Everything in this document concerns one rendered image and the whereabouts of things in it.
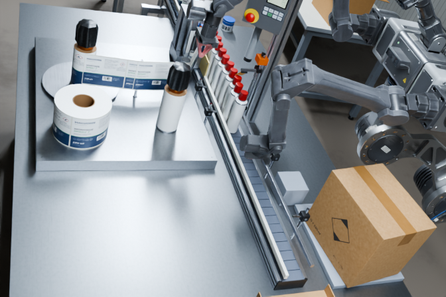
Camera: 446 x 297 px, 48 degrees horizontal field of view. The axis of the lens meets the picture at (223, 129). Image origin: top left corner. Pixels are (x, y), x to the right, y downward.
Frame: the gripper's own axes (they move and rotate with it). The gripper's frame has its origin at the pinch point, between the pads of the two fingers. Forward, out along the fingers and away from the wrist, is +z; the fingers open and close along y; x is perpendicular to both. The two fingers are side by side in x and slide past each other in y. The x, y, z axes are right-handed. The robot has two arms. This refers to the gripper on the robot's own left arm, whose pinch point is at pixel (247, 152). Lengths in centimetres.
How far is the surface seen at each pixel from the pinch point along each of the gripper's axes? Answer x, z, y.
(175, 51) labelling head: -53, 42, 17
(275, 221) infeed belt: 26.8, -14.9, -2.9
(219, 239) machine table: 32.4, -13.0, 18.0
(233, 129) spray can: -11.1, 12.5, 0.6
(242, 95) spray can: -22.7, 0.1, 1.3
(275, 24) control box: -50, -11, -9
